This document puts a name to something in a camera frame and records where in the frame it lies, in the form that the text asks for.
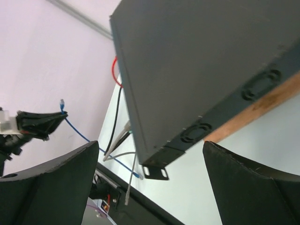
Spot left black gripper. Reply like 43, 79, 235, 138
16, 111, 68, 141

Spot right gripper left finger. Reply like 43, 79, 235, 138
0, 141, 99, 225

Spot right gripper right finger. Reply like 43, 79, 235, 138
202, 141, 300, 225

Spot blue ethernet cable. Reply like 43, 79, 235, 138
58, 98, 143, 180

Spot short grey ethernet cable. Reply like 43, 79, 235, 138
102, 120, 137, 162

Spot black ethernet cable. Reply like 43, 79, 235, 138
105, 88, 132, 155

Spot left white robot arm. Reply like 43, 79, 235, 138
0, 108, 68, 176

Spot wooden board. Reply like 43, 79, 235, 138
204, 73, 300, 143

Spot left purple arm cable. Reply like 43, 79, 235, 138
86, 203, 117, 225

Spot long grey ethernet cable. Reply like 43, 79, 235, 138
124, 152, 138, 206

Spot red ethernet cable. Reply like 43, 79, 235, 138
111, 56, 124, 89

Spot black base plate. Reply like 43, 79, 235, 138
89, 163, 183, 225

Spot left aluminium frame post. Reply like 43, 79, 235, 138
47, 0, 113, 40

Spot black blue network switch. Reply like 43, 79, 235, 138
110, 0, 300, 180

